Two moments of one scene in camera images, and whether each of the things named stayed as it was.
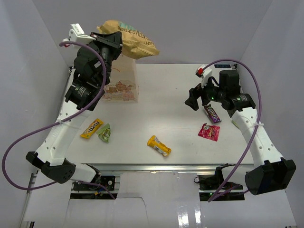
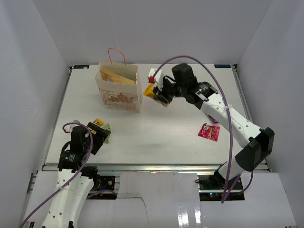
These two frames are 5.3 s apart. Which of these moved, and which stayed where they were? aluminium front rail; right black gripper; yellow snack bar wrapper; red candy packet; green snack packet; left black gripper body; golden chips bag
Moved: yellow snack bar wrapper; left black gripper body; right black gripper; golden chips bag
Stayed: red candy packet; aluminium front rail; green snack packet
